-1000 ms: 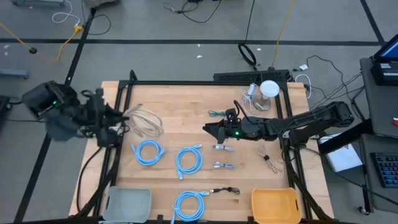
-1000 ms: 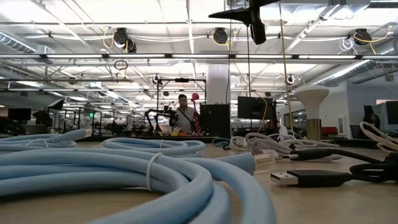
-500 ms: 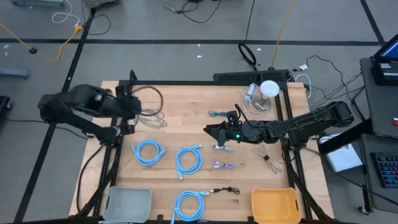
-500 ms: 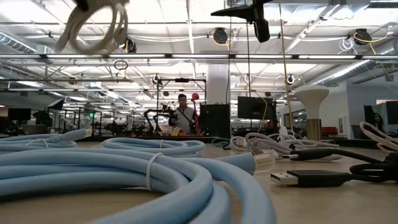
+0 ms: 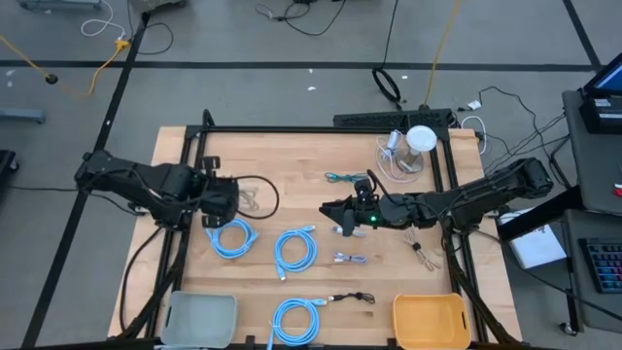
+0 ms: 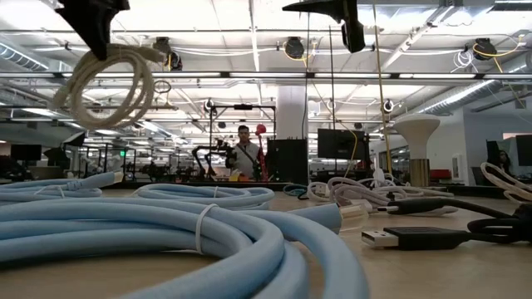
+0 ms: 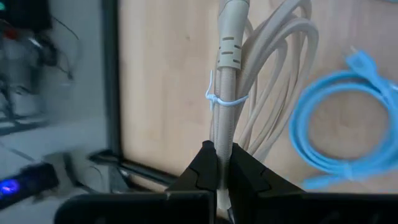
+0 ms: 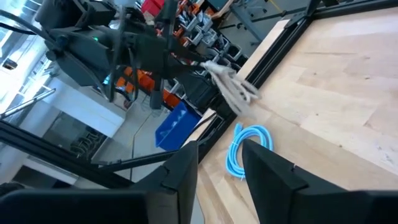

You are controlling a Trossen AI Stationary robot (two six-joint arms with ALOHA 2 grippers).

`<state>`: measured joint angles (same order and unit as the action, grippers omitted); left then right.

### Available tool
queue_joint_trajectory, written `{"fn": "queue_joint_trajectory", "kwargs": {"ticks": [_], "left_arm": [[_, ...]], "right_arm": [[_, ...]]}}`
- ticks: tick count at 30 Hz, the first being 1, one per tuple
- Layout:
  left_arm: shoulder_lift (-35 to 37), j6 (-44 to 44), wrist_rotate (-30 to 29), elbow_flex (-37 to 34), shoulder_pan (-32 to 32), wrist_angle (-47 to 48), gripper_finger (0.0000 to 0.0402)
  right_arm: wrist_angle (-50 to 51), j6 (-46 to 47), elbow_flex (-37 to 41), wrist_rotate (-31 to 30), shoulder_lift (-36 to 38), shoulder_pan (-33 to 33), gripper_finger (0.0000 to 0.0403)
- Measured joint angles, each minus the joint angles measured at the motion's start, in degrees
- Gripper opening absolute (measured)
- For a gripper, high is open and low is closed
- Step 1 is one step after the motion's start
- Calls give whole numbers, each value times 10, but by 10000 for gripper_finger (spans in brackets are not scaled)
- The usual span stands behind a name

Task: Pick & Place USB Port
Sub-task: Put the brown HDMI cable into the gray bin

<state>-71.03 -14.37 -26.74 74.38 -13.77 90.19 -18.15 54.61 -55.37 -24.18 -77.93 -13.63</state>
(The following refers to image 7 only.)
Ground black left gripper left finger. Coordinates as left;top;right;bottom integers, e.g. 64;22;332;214
54;140;218;224

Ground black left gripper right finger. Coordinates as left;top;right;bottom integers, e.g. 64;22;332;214
228;142;398;224

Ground light blue USB cable coil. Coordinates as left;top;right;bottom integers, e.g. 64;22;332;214
288;46;398;190

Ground off-white braided USB cable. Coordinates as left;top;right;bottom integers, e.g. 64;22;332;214
208;0;320;218

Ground white zip tie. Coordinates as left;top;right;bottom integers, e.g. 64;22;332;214
204;70;249;112

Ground black device with blue light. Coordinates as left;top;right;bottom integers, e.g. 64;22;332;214
0;162;60;210

